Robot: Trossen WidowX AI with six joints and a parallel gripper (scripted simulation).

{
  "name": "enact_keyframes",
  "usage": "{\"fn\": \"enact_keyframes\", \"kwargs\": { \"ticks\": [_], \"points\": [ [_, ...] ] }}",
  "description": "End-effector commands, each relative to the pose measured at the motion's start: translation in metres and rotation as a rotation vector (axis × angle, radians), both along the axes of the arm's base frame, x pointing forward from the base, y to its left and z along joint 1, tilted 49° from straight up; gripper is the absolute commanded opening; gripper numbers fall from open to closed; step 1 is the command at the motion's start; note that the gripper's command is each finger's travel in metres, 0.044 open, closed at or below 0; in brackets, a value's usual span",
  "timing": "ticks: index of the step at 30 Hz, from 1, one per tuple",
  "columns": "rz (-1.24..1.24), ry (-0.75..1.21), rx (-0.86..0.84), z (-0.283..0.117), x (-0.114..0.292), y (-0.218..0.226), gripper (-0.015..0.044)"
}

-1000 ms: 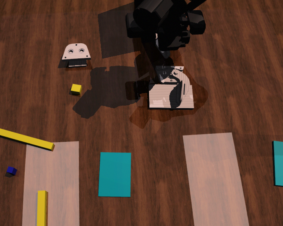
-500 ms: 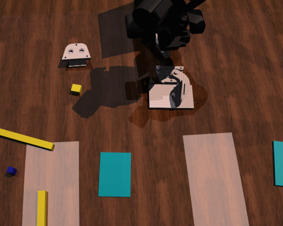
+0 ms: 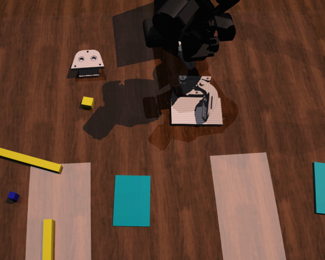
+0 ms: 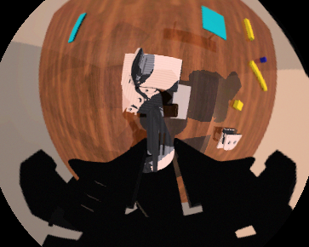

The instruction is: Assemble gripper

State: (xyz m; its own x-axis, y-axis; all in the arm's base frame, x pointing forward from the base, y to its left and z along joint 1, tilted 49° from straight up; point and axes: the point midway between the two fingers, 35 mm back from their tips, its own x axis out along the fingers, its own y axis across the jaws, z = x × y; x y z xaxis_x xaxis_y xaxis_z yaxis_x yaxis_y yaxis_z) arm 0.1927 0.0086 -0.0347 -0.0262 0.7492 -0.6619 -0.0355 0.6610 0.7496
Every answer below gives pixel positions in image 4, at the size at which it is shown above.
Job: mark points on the teal rectangular block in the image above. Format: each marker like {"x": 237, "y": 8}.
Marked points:
{"x": 75, "y": 29}

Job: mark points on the teal rectangular plate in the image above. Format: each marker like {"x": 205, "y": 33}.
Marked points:
{"x": 213, "y": 22}

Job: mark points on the pink trapezoid plate with holes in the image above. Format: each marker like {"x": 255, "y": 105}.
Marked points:
{"x": 153, "y": 97}

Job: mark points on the small blue cube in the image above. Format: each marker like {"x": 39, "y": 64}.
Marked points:
{"x": 262, "y": 60}

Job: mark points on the yellow flat bar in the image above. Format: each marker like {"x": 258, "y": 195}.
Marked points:
{"x": 257, "y": 71}

